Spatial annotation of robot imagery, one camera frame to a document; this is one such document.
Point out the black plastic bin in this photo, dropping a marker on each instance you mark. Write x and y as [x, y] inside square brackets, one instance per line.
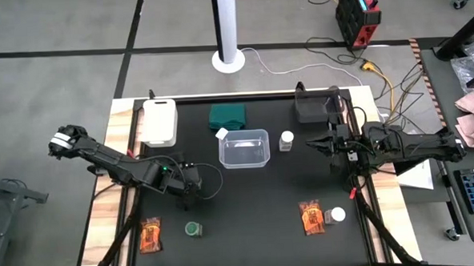
[312, 109]

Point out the white plastic bin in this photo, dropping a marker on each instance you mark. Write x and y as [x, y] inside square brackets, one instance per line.
[158, 124]

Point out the desk caster wheel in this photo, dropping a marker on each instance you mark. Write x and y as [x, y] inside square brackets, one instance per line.
[452, 234]

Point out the chair caster wheel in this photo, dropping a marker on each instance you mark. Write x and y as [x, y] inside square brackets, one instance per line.
[461, 1]

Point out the white paper sheet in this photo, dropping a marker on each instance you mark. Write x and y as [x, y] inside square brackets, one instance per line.
[417, 179]

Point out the clear plastic container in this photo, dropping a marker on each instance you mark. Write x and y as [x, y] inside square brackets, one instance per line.
[244, 152]

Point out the white paper tag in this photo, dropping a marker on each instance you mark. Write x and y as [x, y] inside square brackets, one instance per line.
[222, 133]

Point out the white pole on round base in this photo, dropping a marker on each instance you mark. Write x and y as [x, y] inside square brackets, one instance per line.
[223, 66]

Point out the folded green cloth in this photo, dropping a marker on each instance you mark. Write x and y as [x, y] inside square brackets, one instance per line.
[227, 116]

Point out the black table mat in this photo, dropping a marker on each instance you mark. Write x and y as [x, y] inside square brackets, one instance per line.
[244, 209]

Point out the orange spice packet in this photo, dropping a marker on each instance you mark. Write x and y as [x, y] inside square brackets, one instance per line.
[150, 235]
[311, 218]

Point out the white-lid spice jar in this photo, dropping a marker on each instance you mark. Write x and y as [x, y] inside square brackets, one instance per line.
[286, 138]
[338, 214]

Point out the dark grey desk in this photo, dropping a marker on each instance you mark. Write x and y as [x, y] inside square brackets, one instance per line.
[444, 100]

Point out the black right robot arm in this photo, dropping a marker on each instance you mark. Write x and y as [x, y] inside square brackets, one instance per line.
[414, 145]

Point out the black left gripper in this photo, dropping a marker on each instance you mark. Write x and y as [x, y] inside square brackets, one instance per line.
[190, 179]

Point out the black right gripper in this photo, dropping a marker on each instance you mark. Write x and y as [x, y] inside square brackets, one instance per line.
[343, 144]

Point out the black metal beam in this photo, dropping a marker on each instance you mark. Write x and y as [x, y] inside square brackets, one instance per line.
[407, 167]
[461, 33]

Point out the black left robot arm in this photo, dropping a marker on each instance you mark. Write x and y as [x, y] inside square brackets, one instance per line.
[110, 160]

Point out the clear plastic bag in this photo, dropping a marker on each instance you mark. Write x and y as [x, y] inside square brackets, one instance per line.
[468, 64]

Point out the grey metal stand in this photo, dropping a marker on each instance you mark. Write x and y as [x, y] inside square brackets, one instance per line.
[7, 195]

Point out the green-lid spice jar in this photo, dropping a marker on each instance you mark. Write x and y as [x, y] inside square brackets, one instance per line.
[192, 228]

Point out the red and black crate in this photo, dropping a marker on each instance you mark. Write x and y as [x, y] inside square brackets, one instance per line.
[356, 19]

